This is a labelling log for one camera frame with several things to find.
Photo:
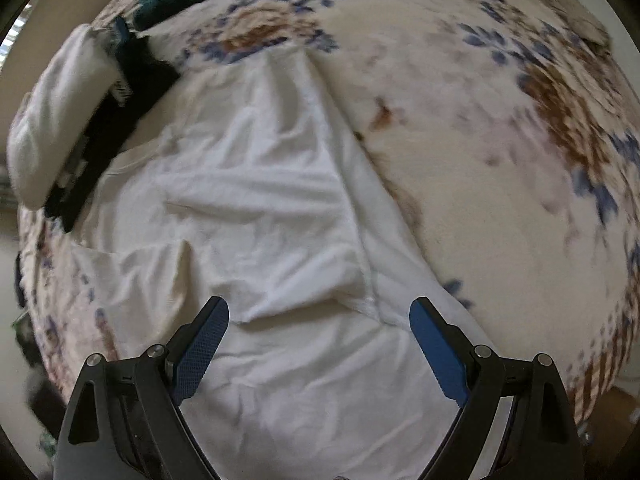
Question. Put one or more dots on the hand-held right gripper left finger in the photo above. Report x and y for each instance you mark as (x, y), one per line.
(205, 340)

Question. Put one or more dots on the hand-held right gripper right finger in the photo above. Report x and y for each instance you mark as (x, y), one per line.
(435, 350)

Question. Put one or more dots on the white shirt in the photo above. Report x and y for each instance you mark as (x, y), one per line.
(250, 185)

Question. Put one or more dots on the dark object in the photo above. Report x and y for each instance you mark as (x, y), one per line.
(20, 280)

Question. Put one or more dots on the floral fleece blanket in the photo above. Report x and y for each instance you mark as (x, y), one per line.
(450, 135)

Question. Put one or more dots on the black cloth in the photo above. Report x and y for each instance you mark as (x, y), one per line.
(140, 75)

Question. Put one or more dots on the white folded cloth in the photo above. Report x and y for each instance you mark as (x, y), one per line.
(55, 110)

